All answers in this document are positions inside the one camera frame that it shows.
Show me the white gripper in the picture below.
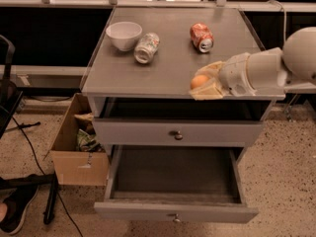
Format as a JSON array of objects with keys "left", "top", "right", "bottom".
[{"left": 190, "top": 47, "right": 288, "bottom": 101}]

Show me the orange fruit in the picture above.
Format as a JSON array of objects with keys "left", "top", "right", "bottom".
[{"left": 191, "top": 75, "right": 209, "bottom": 89}]

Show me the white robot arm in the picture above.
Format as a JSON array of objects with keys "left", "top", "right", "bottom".
[{"left": 190, "top": 27, "right": 316, "bottom": 101}]

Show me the round metal drawer knob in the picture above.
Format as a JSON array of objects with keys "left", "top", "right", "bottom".
[{"left": 169, "top": 130, "right": 183, "bottom": 140}]

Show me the grey drawer cabinet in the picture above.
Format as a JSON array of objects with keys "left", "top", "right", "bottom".
[{"left": 80, "top": 6, "right": 286, "bottom": 225}]

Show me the closed grey top drawer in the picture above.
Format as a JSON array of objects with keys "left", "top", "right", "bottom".
[{"left": 93, "top": 118, "right": 263, "bottom": 147}]

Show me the open grey middle drawer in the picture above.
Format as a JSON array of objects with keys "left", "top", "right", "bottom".
[{"left": 95, "top": 145, "right": 258, "bottom": 223}]

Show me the lower metal drawer knob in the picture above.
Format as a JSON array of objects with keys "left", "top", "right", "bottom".
[{"left": 168, "top": 213, "right": 181, "bottom": 223}]

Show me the orange soda can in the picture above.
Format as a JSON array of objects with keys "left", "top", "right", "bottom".
[{"left": 190, "top": 23, "right": 214, "bottom": 53}]

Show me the white green soda can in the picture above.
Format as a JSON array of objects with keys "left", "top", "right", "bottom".
[{"left": 134, "top": 33, "right": 160, "bottom": 64}]

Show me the white ceramic bowl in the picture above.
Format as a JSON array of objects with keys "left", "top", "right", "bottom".
[{"left": 106, "top": 22, "right": 142, "bottom": 51}]

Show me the green snack bag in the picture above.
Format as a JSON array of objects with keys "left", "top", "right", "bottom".
[{"left": 76, "top": 129, "right": 100, "bottom": 152}]

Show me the brown cardboard box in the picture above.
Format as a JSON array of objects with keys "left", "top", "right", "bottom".
[{"left": 49, "top": 94, "right": 109, "bottom": 186}]

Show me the black stand base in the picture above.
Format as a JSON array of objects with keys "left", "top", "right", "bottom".
[{"left": 0, "top": 174, "right": 58, "bottom": 225}]

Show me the black sneaker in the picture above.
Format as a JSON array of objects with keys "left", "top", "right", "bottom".
[{"left": 0, "top": 185, "right": 39, "bottom": 235}]

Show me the white hanging cable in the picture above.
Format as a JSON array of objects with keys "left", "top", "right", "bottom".
[{"left": 266, "top": 0, "right": 288, "bottom": 44}]

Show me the black floor cable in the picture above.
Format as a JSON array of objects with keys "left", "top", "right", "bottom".
[{"left": 0, "top": 106, "right": 85, "bottom": 237}]

